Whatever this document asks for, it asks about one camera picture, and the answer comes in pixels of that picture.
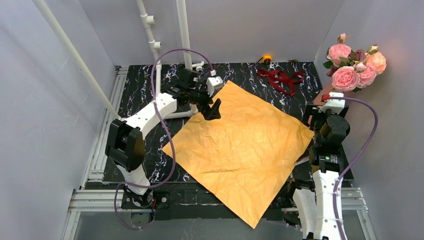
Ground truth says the dark red ribbon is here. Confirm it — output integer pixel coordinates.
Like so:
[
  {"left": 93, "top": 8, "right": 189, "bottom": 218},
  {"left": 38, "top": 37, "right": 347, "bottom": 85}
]
[{"left": 256, "top": 69, "right": 305, "bottom": 97}]

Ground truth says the orange wrapping paper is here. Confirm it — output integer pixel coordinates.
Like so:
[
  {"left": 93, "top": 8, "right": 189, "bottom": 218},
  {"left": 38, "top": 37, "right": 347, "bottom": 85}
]
[{"left": 162, "top": 81, "right": 314, "bottom": 228}]

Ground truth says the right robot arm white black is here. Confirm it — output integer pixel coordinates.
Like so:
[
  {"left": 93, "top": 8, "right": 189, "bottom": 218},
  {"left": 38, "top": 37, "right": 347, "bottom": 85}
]
[{"left": 292, "top": 102, "right": 350, "bottom": 240}]

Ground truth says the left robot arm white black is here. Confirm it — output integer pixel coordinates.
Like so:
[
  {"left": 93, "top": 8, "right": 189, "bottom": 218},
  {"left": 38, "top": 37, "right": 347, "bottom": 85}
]
[{"left": 105, "top": 68, "right": 224, "bottom": 196}]

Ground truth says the pink cylindrical vase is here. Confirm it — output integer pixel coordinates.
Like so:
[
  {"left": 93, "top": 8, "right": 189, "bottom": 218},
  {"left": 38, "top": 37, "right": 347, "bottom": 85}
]
[{"left": 313, "top": 81, "right": 334, "bottom": 106}]

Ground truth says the silver wrench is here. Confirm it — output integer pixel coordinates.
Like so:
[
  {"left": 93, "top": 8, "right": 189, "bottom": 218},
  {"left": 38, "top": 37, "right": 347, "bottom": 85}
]
[{"left": 295, "top": 156, "right": 309, "bottom": 166}]

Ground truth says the yellow round button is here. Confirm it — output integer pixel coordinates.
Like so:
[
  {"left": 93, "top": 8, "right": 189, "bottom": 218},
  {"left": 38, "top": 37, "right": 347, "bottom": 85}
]
[{"left": 257, "top": 55, "right": 273, "bottom": 64}]

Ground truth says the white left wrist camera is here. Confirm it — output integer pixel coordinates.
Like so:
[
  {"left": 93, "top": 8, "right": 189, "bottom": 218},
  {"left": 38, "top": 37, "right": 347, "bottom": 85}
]
[{"left": 206, "top": 70, "right": 224, "bottom": 97}]

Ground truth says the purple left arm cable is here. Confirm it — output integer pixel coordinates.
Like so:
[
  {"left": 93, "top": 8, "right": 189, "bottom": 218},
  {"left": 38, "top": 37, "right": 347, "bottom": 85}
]
[{"left": 113, "top": 48, "right": 216, "bottom": 231}]

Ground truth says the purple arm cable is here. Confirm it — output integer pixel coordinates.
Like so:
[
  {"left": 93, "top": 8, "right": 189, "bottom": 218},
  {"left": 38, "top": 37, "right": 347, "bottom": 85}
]
[
  {"left": 113, "top": 48, "right": 216, "bottom": 231},
  {"left": 326, "top": 96, "right": 379, "bottom": 240}
]

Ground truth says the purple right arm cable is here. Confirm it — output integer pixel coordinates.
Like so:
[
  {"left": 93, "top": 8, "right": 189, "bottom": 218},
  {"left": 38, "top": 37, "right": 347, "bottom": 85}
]
[{"left": 326, "top": 96, "right": 379, "bottom": 240}]

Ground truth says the white PVC pipe frame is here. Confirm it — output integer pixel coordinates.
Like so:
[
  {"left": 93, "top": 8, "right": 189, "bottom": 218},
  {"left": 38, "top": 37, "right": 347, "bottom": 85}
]
[{"left": 33, "top": 0, "right": 206, "bottom": 121}]

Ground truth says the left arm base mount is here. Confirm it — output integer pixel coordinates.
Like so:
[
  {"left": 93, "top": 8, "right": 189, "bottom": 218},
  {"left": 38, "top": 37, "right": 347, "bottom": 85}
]
[{"left": 120, "top": 189, "right": 171, "bottom": 227}]

